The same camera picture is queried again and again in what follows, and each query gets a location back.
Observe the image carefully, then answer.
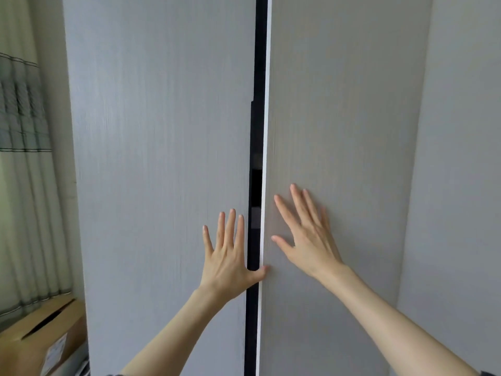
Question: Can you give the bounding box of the person's right forearm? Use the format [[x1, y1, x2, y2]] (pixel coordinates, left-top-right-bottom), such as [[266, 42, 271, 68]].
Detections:
[[325, 264, 480, 376]]

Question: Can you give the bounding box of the person's right hand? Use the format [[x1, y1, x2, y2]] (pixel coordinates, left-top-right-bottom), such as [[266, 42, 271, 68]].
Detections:
[[270, 183, 349, 285]]

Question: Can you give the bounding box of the grey wooden wardrobe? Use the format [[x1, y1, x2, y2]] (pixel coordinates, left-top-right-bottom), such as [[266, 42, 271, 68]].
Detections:
[[63, 0, 501, 376]]

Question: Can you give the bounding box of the brown cardboard box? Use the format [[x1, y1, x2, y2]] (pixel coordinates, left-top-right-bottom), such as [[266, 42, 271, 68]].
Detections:
[[0, 292, 89, 376]]

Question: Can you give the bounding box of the black door handle strip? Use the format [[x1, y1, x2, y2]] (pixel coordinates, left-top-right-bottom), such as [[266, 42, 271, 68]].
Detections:
[[244, 0, 269, 376]]

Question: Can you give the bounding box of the person's left hand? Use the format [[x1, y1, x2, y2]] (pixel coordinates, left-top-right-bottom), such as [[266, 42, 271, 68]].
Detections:
[[196, 208, 271, 306]]

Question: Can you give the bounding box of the striped beige curtain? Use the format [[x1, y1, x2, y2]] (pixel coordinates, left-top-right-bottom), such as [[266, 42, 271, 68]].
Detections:
[[0, 0, 75, 330]]

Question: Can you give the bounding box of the person's left forearm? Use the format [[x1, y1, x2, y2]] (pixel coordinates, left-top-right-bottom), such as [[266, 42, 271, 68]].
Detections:
[[121, 286, 228, 376]]

